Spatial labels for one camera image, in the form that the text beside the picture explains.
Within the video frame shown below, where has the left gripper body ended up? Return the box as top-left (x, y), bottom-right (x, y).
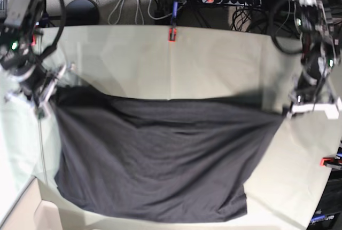
top-left (287, 92), bottom-right (341, 120)

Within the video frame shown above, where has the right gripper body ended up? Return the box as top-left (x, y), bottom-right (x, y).
top-left (34, 63), bottom-right (75, 120)

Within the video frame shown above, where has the black t-shirt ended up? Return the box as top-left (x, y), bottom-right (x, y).
top-left (51, 86), bottom-right (284, 223)

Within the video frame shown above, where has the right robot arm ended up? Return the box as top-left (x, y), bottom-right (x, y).
top-left (1, 0), bottom-right (70, 119)

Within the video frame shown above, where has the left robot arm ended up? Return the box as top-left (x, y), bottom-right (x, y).
top-left (269, 0), bottom-right (341, 120)

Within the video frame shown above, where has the left black orange clamp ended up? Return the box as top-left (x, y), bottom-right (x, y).
top-left (30, 34), bottom-right (37, 46)

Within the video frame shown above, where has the black orange clamp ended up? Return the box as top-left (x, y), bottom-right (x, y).
top-left (320, 147), bottom-right (341, 171)
top-left (30, 34), bottom-right (37, 46)
top-left (168, 1), bottom-right (178, 42)

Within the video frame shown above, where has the right black orange clamp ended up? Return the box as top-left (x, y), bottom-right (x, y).
top-left (320, 147), bottom-right (341, 171)

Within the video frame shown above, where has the round black stool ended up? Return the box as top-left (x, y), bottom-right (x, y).
top-left (65, 0), bottom-right (100, 26)

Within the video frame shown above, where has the cardboard box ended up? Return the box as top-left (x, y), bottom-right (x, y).
top-left (1, 177), bottom-right (63, 230)

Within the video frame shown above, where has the middle black orange clamp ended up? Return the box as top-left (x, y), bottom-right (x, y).
top-left (168, 1), bottom-right (178, 42)

